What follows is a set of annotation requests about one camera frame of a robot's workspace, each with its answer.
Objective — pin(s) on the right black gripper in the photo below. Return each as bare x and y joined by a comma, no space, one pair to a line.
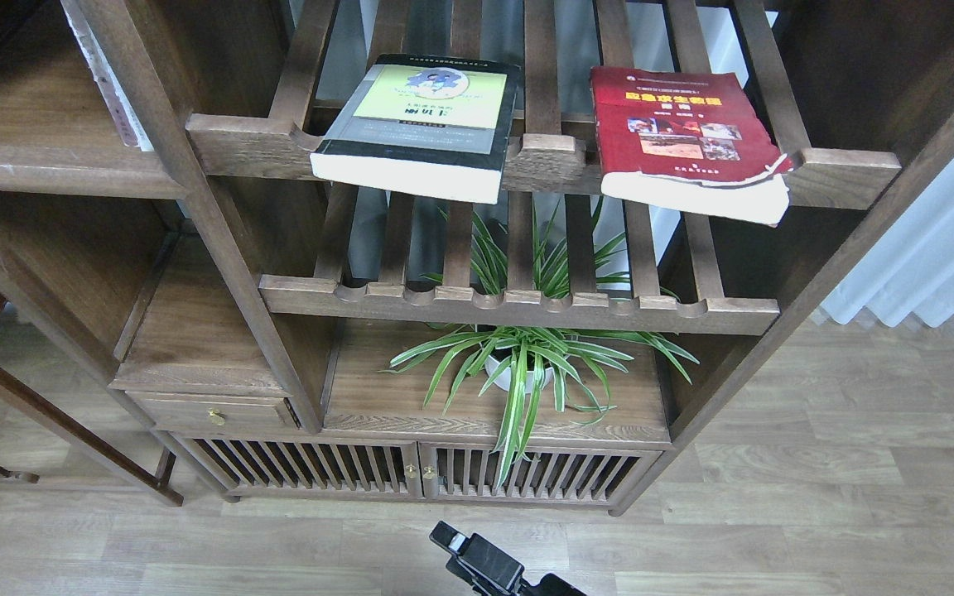
487,569

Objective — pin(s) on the red cover book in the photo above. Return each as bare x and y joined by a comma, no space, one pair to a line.
689,142

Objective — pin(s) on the green spider plant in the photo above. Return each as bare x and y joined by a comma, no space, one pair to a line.
529,358

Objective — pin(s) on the brass drawer knob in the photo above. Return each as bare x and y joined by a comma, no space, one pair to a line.
216,417

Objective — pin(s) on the dark wooden bookshelf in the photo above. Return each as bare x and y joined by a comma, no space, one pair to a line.
217,273

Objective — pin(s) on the black yellow thick book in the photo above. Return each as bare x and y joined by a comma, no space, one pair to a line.
424,125

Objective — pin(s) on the wooden furniture at left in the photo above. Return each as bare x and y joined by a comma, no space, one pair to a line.
18,395

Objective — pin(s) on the upright book worn spine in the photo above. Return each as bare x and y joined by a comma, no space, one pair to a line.
121,111

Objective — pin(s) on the white curtain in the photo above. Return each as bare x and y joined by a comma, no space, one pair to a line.
909,274

